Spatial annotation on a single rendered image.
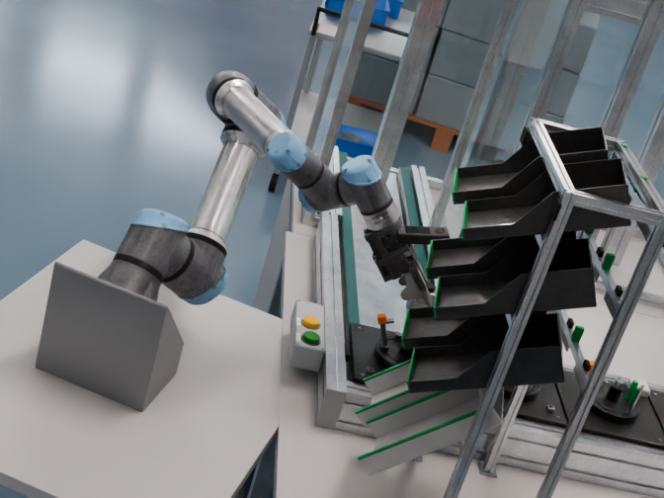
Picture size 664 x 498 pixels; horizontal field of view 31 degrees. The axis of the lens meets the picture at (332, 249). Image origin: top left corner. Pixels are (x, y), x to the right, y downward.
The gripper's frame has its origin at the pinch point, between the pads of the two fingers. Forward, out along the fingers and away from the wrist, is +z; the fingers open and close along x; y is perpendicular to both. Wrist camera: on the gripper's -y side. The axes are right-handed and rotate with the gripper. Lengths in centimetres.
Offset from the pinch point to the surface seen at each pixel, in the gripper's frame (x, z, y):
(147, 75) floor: -411, 25, 140
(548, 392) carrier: -1.6, 36.2, -15.3
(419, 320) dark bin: 21.1, -6.6, 1.5
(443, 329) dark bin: 26.6, -5.8, -2.7
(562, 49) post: -18, -34, -47
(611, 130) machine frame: -80, 16, -56
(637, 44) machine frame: -78, -5, -70
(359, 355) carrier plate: 0.7, 7.3, 20.1
